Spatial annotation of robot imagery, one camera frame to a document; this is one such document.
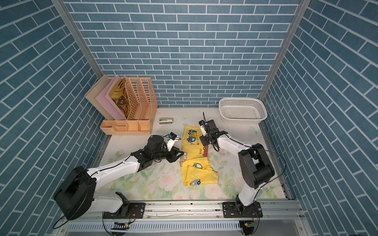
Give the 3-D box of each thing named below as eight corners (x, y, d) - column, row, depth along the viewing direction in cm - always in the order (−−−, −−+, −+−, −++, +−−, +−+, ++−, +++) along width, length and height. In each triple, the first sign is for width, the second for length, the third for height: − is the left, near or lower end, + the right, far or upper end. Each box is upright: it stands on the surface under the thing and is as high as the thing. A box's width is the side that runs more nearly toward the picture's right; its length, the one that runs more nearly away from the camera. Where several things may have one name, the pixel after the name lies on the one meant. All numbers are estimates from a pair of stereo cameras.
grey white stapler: (159, 124, 112) (159, 122, 110) (160, 119, 115) (160, 117, 113) (173, 124, 112) (172, 122, 110) (173, 119, 115) (173, 117, 113)
